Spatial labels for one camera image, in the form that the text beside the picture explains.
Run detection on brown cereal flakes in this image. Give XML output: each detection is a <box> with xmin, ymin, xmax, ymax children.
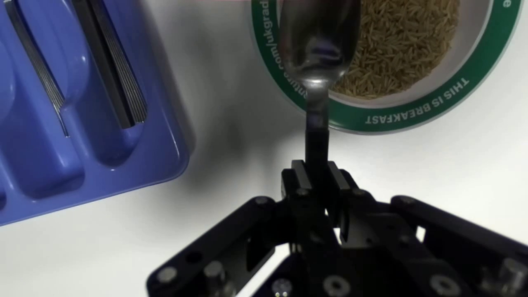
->
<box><xmin>328</xmin><ymin>0</ymin><xmax>462</xmax><ymax>100</ymax></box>

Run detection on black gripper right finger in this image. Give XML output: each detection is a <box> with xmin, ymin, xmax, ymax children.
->
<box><xmin>323</xmin><ymin>158</ymin><xmax>528</xmax><ymax>297</ymax></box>

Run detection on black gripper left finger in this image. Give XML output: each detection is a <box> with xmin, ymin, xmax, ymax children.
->
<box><xmin>145</xmin><ymin>158</ymin><xmax>312</xmax><ymax>297</ymax></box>

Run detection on large silver spoon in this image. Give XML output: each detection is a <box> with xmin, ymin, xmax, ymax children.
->
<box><xmin>277</xmin><ymin>0</ymin><xmax>363</xmax><ymax>169</ymax></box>

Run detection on green rimmed white bowl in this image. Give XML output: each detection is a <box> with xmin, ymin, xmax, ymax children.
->
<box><xmin>249</xmin><ymin>0</ymin><xmax>523</xmax><ymax>135</ymax></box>

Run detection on blue plastic cutlery tray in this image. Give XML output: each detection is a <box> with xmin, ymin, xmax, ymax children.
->
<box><xmin>0</xmin><ymin>0</ymin><xmax>196</xmax><ymax>227</ymax></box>

